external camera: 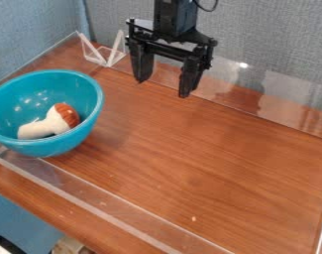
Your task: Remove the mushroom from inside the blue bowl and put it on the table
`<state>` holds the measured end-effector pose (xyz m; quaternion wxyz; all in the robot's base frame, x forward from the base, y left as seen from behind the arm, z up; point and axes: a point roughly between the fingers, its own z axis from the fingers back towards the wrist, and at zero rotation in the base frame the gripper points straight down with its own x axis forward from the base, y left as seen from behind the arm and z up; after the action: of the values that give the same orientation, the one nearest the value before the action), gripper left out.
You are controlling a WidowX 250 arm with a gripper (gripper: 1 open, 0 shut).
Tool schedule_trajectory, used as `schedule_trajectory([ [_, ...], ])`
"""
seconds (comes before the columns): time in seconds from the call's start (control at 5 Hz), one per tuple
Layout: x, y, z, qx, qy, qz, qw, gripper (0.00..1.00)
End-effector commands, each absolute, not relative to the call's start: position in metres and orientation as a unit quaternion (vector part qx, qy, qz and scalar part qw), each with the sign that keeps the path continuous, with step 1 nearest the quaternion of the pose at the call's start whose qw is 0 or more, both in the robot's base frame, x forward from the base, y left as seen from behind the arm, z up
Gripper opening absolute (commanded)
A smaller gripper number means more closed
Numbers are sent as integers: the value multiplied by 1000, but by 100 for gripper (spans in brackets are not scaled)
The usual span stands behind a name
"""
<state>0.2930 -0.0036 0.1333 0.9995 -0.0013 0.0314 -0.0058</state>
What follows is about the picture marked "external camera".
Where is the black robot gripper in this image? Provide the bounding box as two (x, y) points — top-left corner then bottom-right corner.
(126, 19), (218, 98)

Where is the white toy mushroom brown cap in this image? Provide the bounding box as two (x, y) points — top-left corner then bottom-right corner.
(18, 103), (80, 140)

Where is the teal blue plastic bowl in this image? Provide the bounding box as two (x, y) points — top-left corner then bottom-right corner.
(0, 69), (104, 158)

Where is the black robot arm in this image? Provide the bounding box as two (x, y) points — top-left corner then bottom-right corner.
(126, 0), (218, 98)

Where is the clear acrylic back barrier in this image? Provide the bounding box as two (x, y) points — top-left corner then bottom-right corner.
(114, 43), (322, 142)

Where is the clear acrylic barrier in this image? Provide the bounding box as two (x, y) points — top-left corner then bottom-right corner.
(114, 43), (322, 142)
(0, 145), (234, 254)

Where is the clear acrylic front barrier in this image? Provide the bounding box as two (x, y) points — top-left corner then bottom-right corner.
(0, 145), (234, 254)

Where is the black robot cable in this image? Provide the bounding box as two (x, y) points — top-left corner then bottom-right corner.
(193, 0), (221, 13)

